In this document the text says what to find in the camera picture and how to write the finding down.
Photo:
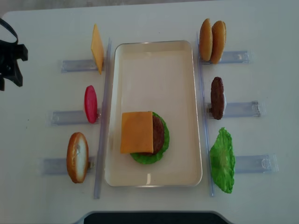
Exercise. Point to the brown meat patty on burger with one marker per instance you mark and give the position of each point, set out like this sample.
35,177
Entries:
158,136

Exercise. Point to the clear bun holder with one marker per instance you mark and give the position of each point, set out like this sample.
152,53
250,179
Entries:
242,56

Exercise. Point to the white-faced bread slice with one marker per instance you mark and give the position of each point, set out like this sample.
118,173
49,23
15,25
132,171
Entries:
77,157

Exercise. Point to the standing green lettuce leaf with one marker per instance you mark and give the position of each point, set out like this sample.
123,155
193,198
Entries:
223,161

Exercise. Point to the red tomato slice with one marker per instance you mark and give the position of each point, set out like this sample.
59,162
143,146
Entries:
90,104

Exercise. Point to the golden bun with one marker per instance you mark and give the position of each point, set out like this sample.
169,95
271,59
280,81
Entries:
219,41
206,40

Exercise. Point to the standing brown meat patty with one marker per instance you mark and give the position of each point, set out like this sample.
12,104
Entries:
217,98

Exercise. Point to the cream rectangular tray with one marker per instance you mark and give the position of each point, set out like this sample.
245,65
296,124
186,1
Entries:
157,77

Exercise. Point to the left long clear rail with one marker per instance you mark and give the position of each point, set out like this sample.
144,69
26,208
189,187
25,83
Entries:
104,122

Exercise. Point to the clear bread holder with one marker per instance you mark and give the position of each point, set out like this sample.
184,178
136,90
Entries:
51,166

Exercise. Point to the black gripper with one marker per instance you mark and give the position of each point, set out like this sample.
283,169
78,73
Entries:
9,69

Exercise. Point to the clear lettuce holder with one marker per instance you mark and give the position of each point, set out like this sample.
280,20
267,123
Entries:
266,163

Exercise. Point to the green lettuce leaf on burger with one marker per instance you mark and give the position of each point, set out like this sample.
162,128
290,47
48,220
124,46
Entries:
146,160

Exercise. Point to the near golden bun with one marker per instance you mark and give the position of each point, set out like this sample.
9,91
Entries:
219,41

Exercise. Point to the long clear rail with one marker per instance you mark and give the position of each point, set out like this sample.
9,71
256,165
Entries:
104,122
204,121

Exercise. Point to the standing orange cheese slice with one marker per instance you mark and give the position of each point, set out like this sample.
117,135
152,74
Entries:
97,48

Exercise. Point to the far golden bun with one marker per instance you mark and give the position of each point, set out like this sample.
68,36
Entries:
206,40

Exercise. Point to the clear tomato holder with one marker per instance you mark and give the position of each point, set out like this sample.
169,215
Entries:
64,118

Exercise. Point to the clear patty holder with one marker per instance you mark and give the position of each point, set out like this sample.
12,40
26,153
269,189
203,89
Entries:
244,109

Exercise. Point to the black device at bottom edge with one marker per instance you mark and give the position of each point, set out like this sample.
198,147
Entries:
154,218

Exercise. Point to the orange cheese slice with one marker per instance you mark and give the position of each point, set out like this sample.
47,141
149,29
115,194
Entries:
136,132
97,48

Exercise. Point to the right long clear rail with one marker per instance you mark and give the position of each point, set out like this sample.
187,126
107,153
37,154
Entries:
204,121

